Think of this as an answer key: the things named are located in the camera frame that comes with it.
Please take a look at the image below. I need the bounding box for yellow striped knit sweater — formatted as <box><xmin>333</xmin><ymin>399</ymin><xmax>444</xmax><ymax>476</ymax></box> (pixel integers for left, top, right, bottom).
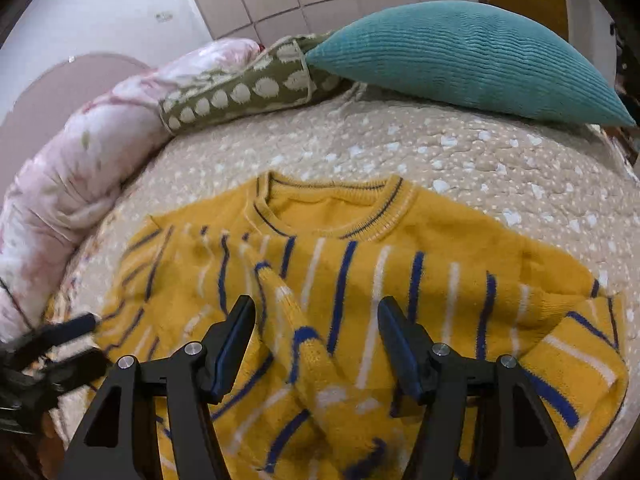
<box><xmin>92</xmin><ymin>171</ymin><xmax>630</xmax><ymax>480</ymax></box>

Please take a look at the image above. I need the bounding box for beige quilted blanket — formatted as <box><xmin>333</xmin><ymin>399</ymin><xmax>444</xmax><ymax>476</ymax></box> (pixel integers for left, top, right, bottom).
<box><xmin>42</xmin><ymin>87</ymin><xmax>640</xmax><ymax>480</ymax></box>

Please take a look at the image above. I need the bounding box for mauve headboard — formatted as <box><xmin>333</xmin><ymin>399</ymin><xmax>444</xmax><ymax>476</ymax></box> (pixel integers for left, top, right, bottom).
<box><xmin>0</xmin><ymin>52</ymin><xmax>151</xmax><ymax>131</ymax></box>

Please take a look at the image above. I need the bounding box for green patterned pillow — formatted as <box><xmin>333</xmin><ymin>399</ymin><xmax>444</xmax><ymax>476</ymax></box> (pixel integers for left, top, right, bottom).
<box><xmin>159</xmin><ymin>34</ymin><xmax>351</xmax><ymax>135</ymax></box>

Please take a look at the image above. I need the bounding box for teal ribbed pillow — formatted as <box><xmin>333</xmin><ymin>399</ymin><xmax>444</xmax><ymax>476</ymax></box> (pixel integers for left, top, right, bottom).
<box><xmin>305</xmin><ymin>1</ymin><xmax>636</xmax><ymax>127</ymax></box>

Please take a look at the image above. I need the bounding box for pink floral duvet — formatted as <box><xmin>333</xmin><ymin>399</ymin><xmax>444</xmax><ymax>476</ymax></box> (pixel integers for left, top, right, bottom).
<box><xmin>0</xmin><ymin>37</ymin><xmax>263</xmax><ymax>331</ymax></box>

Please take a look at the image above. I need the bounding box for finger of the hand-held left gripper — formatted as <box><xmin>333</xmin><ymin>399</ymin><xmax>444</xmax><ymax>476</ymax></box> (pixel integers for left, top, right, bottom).
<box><xmin>35</xmin><ymin>312</ymin><xmax>99</xmax><ymax>351</ymax></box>
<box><xmin>30</xmin><ymin>350</ymin><xmax>112</xmax><ymax>396</ymax></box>

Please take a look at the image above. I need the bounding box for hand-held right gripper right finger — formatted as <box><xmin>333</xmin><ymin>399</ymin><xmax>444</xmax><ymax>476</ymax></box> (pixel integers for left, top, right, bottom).
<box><xmin>377</xmin><ymin>296</ymin><xmax>576</xmax><ymax>480</ymax></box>

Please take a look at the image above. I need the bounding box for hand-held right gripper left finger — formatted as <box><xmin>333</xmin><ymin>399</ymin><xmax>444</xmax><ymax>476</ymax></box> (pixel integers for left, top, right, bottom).
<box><xmin>60</xmin><ymin>295</ymin><xmax>258</xmax><ymax>480</ymax></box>

